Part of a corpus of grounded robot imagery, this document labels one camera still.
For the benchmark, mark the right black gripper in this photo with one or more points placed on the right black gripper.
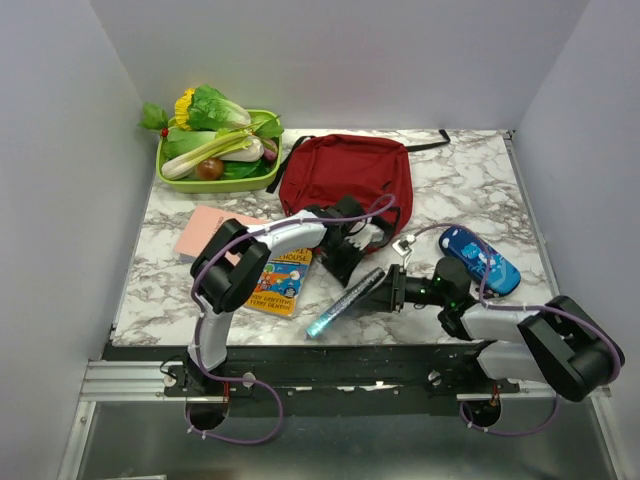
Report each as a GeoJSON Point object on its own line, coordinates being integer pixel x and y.
{"type": "Point", "coordinates": [391, 293]}

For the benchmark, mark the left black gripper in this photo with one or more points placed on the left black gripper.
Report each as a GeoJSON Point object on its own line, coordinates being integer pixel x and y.
{"type": "Point", "coordinates": [345, 270]}

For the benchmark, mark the teal blue book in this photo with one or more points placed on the teal blue book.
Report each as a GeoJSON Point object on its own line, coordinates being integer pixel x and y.
{"type": "Point", "coordinates": [350, 298]}

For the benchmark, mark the orange treehouse book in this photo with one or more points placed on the orange treehouse book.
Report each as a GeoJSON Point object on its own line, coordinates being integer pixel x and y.
{"type": "Point", "coordinates": [280, 284]}

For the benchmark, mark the red backpack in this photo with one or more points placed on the red backpack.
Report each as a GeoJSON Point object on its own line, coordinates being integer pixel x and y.
{"type": "Point", "coordinates": [322, 170]}

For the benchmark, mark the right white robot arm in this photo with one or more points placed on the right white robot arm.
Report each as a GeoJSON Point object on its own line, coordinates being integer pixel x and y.
{"type": "Point", "coordinates": [552, 343]}

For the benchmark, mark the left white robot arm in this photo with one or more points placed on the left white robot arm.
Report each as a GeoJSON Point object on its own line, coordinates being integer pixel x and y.
{"type": "Point", "coordinates": [227, 270]}

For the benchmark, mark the blue dinosaur pencil case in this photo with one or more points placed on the blue dinosaur pencil case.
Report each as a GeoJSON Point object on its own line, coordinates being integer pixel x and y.
{"type": "Point", "coordinates": [462, 244]}

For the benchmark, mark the white radish toy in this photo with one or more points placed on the white radish toy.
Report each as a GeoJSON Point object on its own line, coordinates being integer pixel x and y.
{"type": "Point", "coordinates": [252, 151]}

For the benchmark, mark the pink book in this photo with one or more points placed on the pink book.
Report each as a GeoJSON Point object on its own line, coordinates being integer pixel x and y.
{"type": "Point", "coordinates": [202, 225]}

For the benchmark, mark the green plastic tray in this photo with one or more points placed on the green plastic tray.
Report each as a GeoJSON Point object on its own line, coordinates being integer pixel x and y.
{"type": "Point", "coordinates": [238, 176]}

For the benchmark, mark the brown onion toy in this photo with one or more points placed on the brown onion toy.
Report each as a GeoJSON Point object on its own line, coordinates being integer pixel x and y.
{"type": "Point", "coordinates": [211, 169]}

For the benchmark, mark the celery stalk toy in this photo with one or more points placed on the celery stalk toy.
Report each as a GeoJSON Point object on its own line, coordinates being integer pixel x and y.
{"type": "Point", "coordinates": [180, 167]}

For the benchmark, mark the green lettuce toy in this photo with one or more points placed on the green lettuce toy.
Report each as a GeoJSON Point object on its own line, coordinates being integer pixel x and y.
{"type": "Point", "coordinates": [211, 110]}

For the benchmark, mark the bok choy toy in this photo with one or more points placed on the bok choy toy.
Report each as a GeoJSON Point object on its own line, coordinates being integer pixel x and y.
{"type": "Point", "coordinates": [179, 141]}

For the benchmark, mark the yellow flower toy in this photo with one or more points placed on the yellow flower toy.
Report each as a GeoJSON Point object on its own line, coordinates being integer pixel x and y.
{"type": "Point", "coordinates": [181, 109]}

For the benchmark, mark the green leafy sprig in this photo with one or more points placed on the green leafy sprig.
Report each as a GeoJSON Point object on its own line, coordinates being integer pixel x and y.
{"type": "Point", "coordinates": [153, 118]}

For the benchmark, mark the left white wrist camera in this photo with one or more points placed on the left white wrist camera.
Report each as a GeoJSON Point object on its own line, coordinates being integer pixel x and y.
{"type": "Point", "coordinates": [364, 235]}

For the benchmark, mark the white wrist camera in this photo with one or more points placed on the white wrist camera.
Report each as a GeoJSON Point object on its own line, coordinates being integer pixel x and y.
{"type": "Point", "coordinates": [364, 235]}
{"type": "Point", "coordinates": [403, 247]}

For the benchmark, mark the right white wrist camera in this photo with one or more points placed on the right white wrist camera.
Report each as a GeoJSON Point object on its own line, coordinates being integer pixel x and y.
{"type": "Point", "coordinates": [403, 247]}

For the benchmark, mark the black mounting base plate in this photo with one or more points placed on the black mounting base plate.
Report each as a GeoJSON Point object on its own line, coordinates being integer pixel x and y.
{"type": "Point", "coordinates": [326, 380]}

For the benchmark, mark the aluminium rail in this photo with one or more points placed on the aluminium rail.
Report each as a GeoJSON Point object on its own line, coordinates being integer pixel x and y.
{"type": "Point", "coordinates": [122, 381]}

